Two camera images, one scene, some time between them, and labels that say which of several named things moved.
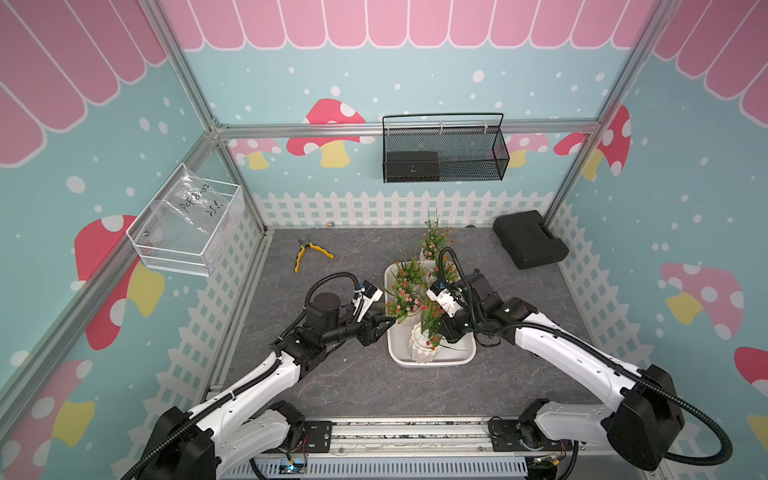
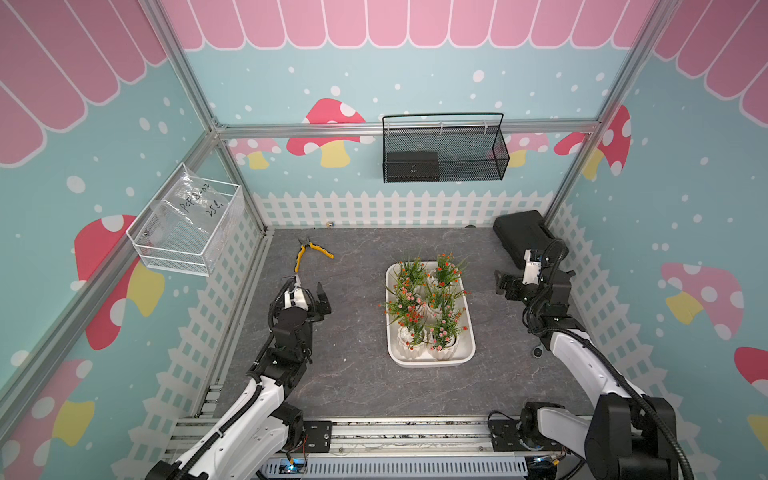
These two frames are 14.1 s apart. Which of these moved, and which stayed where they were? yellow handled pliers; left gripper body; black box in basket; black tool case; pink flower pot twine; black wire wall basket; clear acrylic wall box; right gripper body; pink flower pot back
Moved: right gripper body; pink flower pot back; left gripper body
Stayed: clear acrylic wall box; pink flower pot twine; yellow handled pliers; black wire wall basket; black box in basket; black tool case
